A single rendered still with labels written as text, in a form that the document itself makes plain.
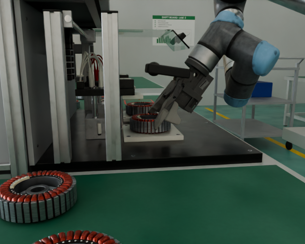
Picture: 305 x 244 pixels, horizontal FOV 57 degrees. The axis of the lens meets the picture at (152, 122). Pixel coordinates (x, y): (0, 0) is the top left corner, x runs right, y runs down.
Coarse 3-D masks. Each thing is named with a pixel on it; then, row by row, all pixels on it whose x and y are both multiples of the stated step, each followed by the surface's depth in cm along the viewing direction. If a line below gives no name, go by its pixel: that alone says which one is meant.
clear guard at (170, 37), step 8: (96, 32) 96; (120, 32) 96; (128, 32) 96; (136, 32) 96; (144, 32) 96; (152, 32) 96; (160, 32) 96; (168, 32) 96; (168, 40) 106; (176, 40) 97; (176, 48) 107; (184, 48) 97
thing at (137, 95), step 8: (120, 80) 70; (128, 80) 70; (88, 88) 71; (96, 88) 71; (120, 88) 71; (128, 88) 71; (96, 96) 73; (128, 96) 71; (136, 96) 72; (96, 104) 71; (96, 112) 72
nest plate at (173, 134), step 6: (126, 126) 81; (174, 126) 81; (126, 132) 74; (132, 132) 74; (168, 132) 74; (174, 132) 74; (180, 132) 74; (126, 138) 69; (132, 138) 69; (138, 138) 69; (144, 138) 70; (150, 138) 70; (156, 138) 70; (162, 138) 70; (168, 138) 70; (174, 138) 71; (180, 138) 71
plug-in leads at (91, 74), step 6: (84, 54) 69; (90, 54) 69; (90, 60) 72; (96, 60) 73; (84, 66) 70; (102, 66) 72; (90, 72) 70; (102, 72) 72; (90, 78) 70; (102, 78) 70; (78, 84) 69; (84, 84) 71; (90, 84) 70; (102, 84) 70
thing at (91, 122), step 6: (90, 114) 76; (102, 114) 76; (90, 120) 71; (96, 120) 71; (102, 120) 71; (90, 126) 71; (96, 126) 71; (102, 126) 71; (90, 132) 71; (96, 132) 71; (102, 132) 72; (90, 138) 72; (96, 138) 72; (102, 138) 72
